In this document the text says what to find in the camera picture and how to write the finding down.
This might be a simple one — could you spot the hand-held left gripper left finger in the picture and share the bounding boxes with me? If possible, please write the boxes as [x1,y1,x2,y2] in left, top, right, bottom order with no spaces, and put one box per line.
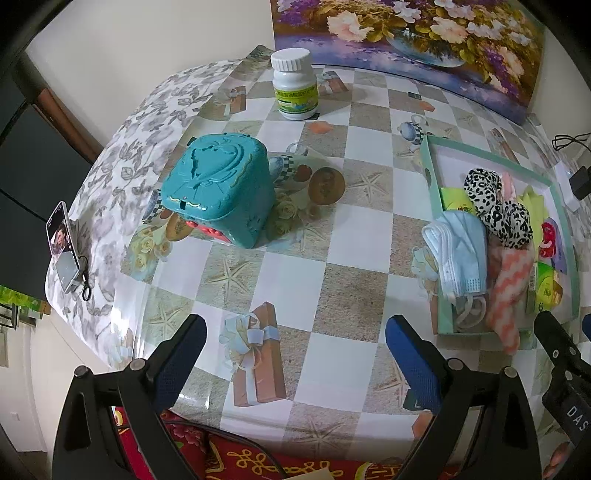
[52,314,208,480]

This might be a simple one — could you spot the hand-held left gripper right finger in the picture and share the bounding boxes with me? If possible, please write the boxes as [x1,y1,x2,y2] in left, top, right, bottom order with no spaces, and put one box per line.
[385,315,541,480]

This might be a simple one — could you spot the green tissue packet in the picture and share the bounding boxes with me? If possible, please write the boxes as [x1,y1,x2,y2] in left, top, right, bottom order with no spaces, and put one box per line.
[440,187,478,217]
[526,263,564,312]

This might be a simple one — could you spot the pink white striped towel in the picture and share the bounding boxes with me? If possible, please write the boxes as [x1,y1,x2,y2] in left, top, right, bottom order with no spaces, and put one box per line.
[485,173,539,356]

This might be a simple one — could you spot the purple packet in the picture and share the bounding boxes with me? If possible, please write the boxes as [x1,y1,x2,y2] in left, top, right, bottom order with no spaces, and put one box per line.
[551,222,570,273]

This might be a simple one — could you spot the red tassel ornament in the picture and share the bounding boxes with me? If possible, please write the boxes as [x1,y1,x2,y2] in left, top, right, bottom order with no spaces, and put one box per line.
[538,222,558,257]

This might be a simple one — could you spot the blue face mask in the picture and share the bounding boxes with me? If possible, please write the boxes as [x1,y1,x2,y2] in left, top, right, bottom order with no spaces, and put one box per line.
[422,211,489,330]

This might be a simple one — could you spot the green cloth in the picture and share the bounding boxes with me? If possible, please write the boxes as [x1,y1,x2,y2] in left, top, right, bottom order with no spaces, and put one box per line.
[517,187,550,232]

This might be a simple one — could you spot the leopard print scrunchie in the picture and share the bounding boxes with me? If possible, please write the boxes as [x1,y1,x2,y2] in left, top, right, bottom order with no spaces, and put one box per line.
[463,168,534,250]

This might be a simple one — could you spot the white tray with teal rim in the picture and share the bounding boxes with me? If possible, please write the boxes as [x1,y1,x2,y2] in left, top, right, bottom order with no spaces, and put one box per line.
[418,135,580,335]

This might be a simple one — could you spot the red patterned cloth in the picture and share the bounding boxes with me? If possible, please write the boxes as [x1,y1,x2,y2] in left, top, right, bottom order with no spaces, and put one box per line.
[111,406,416,480]

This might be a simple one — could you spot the black charger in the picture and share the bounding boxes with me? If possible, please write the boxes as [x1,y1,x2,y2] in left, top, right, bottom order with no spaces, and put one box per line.
[569,167,591,200]

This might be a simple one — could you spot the white adapter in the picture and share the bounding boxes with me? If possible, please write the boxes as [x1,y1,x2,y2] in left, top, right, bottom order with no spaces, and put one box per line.
[556,161,580,213]

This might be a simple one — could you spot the smartphone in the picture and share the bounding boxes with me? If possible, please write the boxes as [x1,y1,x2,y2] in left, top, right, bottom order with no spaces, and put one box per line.
[46,200,81,292]

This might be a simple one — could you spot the green packets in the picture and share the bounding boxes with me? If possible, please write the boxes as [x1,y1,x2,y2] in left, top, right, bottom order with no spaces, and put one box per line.
[0,284,51,324]

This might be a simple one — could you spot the teal plastic toy box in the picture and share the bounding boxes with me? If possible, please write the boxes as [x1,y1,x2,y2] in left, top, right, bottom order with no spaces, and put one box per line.
[160,134,278,250]

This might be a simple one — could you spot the grey floral cloth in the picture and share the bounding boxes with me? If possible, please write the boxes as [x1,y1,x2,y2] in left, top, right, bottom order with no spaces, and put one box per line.
[44,60,245,365]

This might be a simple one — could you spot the dark door panel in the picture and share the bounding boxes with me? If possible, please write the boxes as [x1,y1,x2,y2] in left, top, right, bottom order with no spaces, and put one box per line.
[0,51,105,301]

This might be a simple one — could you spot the white pill bottle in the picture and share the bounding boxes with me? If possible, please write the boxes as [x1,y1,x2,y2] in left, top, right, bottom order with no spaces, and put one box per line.
[270,47,320,121]

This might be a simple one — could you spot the flower painting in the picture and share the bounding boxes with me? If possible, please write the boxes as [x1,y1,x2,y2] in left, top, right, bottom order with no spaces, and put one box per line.
[270,0,546,126]

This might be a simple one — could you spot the black key ring strap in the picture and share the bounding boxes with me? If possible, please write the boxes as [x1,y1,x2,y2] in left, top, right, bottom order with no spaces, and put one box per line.
[76,256,93,302]

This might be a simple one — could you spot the black charger cable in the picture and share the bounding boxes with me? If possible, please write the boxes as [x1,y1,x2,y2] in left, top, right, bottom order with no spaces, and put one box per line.
[553,133,591,153]

